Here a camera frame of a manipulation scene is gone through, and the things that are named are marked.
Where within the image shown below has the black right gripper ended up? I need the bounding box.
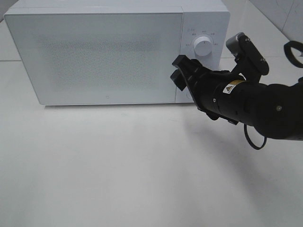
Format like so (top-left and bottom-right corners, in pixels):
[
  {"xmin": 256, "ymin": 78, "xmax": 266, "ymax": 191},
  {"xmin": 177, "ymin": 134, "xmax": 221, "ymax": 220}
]
[{"xmin": 170, "ymin": 55, "xmax": 246, "ymax": 122}]

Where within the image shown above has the white round door button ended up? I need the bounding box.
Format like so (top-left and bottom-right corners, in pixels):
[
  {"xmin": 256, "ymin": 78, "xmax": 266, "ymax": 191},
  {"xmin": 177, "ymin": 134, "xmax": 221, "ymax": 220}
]
[{"xmin": 186, "ymin": 92, "xmax": 193, "ymax": 102}]

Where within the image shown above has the white microwave door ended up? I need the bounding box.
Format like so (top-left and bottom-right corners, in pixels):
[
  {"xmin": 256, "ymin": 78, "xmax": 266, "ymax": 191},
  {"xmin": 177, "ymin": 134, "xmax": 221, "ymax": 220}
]
[{"xmin": 5, "ymin": 13, "xmax": 182, "ymax": 105}]

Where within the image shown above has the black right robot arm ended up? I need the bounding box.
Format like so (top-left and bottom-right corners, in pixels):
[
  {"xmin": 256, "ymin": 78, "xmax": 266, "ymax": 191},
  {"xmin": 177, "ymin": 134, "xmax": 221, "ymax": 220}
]
[{"xmin": 170, "ymin": 55, "xmax": 303, "ymax": 140}]

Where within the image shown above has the white upper power knob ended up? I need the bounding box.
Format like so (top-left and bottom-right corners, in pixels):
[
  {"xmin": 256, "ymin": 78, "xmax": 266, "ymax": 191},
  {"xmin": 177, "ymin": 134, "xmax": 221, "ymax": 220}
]
[{"xmin": 193, "ymin": 35, "xmax": 213, "ymax": 57}]

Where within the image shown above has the white microwave oven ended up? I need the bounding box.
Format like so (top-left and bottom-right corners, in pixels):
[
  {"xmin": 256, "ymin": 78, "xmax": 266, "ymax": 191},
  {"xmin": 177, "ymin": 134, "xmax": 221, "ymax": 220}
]
[{"xmin": 4, "ymin": 0, "xmax": 230, "ymax": 104}]

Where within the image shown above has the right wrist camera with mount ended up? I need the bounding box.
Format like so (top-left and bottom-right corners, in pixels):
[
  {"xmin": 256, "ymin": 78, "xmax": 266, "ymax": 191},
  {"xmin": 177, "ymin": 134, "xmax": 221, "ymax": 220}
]
[{"xmin": 226, "ymin": 32, "xmax": 269, "ymax": 83}]

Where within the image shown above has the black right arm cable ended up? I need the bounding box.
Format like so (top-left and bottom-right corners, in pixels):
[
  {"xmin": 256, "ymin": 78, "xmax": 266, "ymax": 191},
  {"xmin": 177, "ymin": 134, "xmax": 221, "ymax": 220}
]
[{"xmin": 243, "ymin": 41, "xmax": 303, "ymax": 150}]

